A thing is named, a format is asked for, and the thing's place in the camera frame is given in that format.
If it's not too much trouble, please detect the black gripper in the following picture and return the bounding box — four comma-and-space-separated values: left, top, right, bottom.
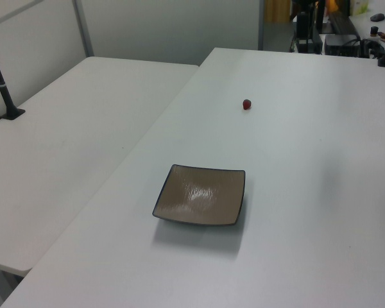
296, 13, 310, 39

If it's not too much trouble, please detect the square brown ceramic plate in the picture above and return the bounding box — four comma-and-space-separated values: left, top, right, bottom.
151, 164, 246, 227

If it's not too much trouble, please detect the black monitor stand pole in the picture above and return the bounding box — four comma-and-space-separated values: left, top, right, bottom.
314, 0, 338, 35

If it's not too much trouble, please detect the yellow brown cabinet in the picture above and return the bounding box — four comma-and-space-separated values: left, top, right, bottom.
264, 0, 291, 24

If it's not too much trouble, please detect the black computer box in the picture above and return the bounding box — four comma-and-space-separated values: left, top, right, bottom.
323, 33, 363, 58

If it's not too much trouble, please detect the long black keyboard bar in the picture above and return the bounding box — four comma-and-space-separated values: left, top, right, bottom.
328, 12, 362, 37

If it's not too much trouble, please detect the green white box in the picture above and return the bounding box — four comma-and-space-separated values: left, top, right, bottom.
349, 0, 372, 17

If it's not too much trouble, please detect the black cable bundle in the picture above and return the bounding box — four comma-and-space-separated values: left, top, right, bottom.
360, 37, 385, 60

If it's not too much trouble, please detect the grey partition frame post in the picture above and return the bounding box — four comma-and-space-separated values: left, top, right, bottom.
71, 0, 95, 58

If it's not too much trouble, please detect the black camera stand with base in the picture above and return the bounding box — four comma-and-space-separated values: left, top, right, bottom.
0, 31, 26, 121

